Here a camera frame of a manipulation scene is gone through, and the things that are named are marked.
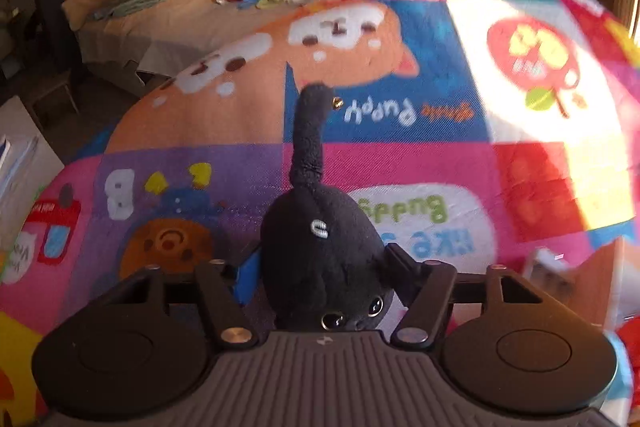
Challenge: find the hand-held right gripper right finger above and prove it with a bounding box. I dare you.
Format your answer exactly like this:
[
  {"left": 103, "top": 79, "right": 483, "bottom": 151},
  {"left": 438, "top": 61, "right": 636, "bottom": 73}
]
[{"left": 385, "top": 243, "right": 543, "bottom": 348}]

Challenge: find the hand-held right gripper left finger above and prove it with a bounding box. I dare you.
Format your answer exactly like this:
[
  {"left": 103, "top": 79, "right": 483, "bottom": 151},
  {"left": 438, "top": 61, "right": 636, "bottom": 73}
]
[{"left": 119, "top": 247, "right": 263, "bottom": 349}]

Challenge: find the black plush cat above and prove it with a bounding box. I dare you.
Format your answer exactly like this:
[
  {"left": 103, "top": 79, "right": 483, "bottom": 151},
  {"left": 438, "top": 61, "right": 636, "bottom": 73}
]
[{"left": 260, "top": 82, "right": 401, "bottom": 332}]

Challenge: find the grey plastic battery holder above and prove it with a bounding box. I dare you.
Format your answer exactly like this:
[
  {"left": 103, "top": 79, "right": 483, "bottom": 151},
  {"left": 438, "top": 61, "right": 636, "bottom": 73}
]
[{"left": 522, "top": 247, "right": 576, "bottom": 300}]

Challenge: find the white cardboard box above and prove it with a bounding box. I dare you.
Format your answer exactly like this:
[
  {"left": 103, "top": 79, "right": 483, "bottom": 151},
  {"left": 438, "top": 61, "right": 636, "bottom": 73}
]
[{"left": 570, "top": 234, "right": 640, "bottom": 338}]

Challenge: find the white board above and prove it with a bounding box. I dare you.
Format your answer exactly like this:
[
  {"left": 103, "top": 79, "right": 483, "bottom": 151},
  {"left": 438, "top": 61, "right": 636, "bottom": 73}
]
[{"left": 0, "top": 96, "right": 65, "bottom": 258}]

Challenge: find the beige sofa bed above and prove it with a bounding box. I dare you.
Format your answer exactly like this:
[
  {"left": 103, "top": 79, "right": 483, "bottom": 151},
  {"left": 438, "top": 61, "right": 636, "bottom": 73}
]
[{"left": 62, "top": 0, "right": 506, "bottom": 98}]

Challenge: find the small wooden stool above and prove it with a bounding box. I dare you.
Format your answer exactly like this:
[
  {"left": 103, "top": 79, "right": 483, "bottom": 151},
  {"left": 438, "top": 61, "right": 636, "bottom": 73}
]
[{"left": 25, "top": 79, "right": 81, "bottom": 130}]

